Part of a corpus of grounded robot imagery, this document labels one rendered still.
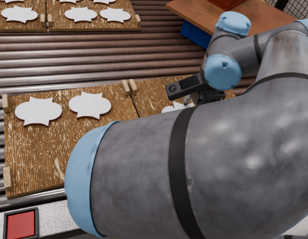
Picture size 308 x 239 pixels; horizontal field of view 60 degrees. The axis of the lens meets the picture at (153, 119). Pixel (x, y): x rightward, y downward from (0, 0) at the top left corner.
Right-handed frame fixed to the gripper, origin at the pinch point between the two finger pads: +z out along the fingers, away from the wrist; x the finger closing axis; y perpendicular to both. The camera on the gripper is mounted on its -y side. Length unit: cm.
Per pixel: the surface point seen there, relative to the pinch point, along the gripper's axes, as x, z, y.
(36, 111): 6.3, 4.5, -47.1
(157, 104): 10.6, 5.7, -7.1
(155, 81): 22.2, 5.7, -6.2
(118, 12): 69, 5, -18
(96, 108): 7.4, 4.5, -28.9
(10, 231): -29, 6, -49
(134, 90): 14.9, 3.5, -15.5
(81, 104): 9.3, 4.5, -33.5
